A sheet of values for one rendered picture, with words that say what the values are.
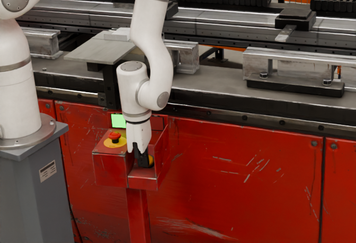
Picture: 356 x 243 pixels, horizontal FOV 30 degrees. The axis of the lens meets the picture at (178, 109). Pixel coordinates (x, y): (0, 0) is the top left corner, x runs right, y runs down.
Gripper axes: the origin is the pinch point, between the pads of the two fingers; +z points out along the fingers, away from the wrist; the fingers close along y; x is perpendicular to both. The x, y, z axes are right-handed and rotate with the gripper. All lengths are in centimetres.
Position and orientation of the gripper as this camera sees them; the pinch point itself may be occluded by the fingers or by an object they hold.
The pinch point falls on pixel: (143, 160)
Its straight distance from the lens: 200.4
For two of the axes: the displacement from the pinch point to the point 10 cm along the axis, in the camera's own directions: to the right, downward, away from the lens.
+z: 0.8, 8.6, 5.0
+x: 9.7, 0.5, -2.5
